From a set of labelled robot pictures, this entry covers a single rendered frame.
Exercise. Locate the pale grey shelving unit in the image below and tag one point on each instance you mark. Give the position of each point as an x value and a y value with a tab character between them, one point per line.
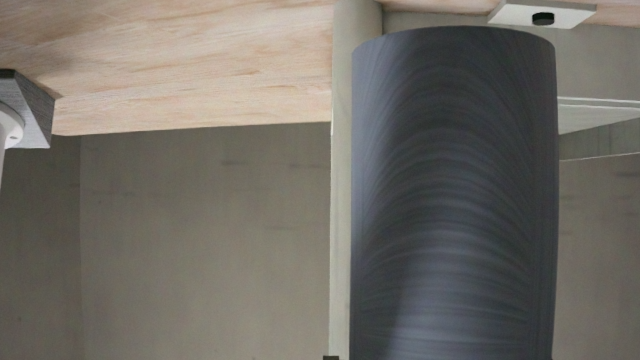
598	65

